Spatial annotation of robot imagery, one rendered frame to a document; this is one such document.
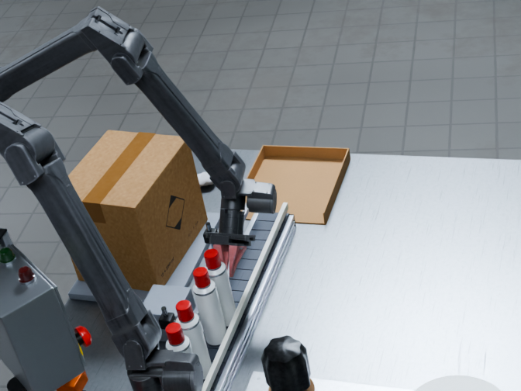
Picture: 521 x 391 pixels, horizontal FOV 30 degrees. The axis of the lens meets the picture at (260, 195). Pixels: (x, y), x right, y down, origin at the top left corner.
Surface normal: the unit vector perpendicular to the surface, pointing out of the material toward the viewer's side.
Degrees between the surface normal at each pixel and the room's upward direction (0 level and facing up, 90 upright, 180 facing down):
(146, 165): 0
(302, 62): 0
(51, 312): 90
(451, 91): 0
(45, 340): 90
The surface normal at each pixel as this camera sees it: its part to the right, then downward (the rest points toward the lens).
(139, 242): -0.36, 0.60
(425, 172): -0.16, -0.80
